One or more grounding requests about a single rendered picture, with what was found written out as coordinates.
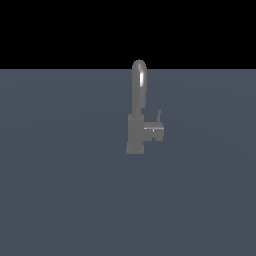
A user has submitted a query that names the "grey metal faucet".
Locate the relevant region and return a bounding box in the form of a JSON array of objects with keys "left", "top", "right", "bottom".
[{"left": 125, "top": 59, "right": 148, "bottom": 155}]

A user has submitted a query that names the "grey faucet handle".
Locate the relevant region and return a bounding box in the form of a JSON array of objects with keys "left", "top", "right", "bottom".
[{"left": 143, "top": 109, "right": 165, "bottom": 142}]

